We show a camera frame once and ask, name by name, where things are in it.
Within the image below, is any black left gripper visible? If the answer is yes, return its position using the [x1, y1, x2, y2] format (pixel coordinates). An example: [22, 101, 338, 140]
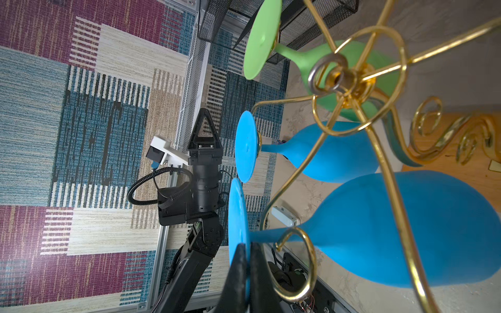
[188, 108, 223, 166]

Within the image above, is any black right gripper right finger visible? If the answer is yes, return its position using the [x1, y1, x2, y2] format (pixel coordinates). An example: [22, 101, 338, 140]
[250, 243, 283, 313]

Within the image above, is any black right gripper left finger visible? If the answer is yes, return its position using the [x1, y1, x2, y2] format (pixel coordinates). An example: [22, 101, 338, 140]
[213, 243, 248, 313]

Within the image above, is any blue plastic wine glass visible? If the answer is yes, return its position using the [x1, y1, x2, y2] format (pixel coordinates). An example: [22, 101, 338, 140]
[228, 170, 501, 289]
[235, 111, 379, 183]

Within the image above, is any blue plastic wine glass front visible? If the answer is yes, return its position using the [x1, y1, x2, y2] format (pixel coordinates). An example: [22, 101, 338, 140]
[228, 170, 501, 289]

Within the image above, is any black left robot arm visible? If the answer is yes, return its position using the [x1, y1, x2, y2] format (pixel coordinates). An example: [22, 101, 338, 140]
[153, 108, 224, 312]

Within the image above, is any black mesh shelf rack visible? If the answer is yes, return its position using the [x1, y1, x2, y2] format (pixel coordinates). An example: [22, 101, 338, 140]
[197, 1, 359, 61]

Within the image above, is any green plastic wine glass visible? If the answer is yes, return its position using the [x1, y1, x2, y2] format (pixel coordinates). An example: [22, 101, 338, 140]
[243, 0, 400, 117]

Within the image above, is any wooden rack base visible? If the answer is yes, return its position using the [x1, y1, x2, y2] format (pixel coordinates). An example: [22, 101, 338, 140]
[403, 113, 500, 215]

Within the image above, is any light blue flat case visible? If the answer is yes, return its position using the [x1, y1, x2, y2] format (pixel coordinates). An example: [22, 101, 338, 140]
[271, 206, 301, 227]

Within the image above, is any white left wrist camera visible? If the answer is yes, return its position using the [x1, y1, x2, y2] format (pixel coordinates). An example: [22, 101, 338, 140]
[146, 136, 189, 166]

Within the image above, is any white wire mesh basket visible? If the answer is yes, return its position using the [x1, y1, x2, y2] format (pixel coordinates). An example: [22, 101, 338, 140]
[175, 22, 210, 153]

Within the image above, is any black corrugated left cable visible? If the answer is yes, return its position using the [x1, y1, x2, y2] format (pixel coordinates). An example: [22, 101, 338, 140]
[127, 167, 194, 206]

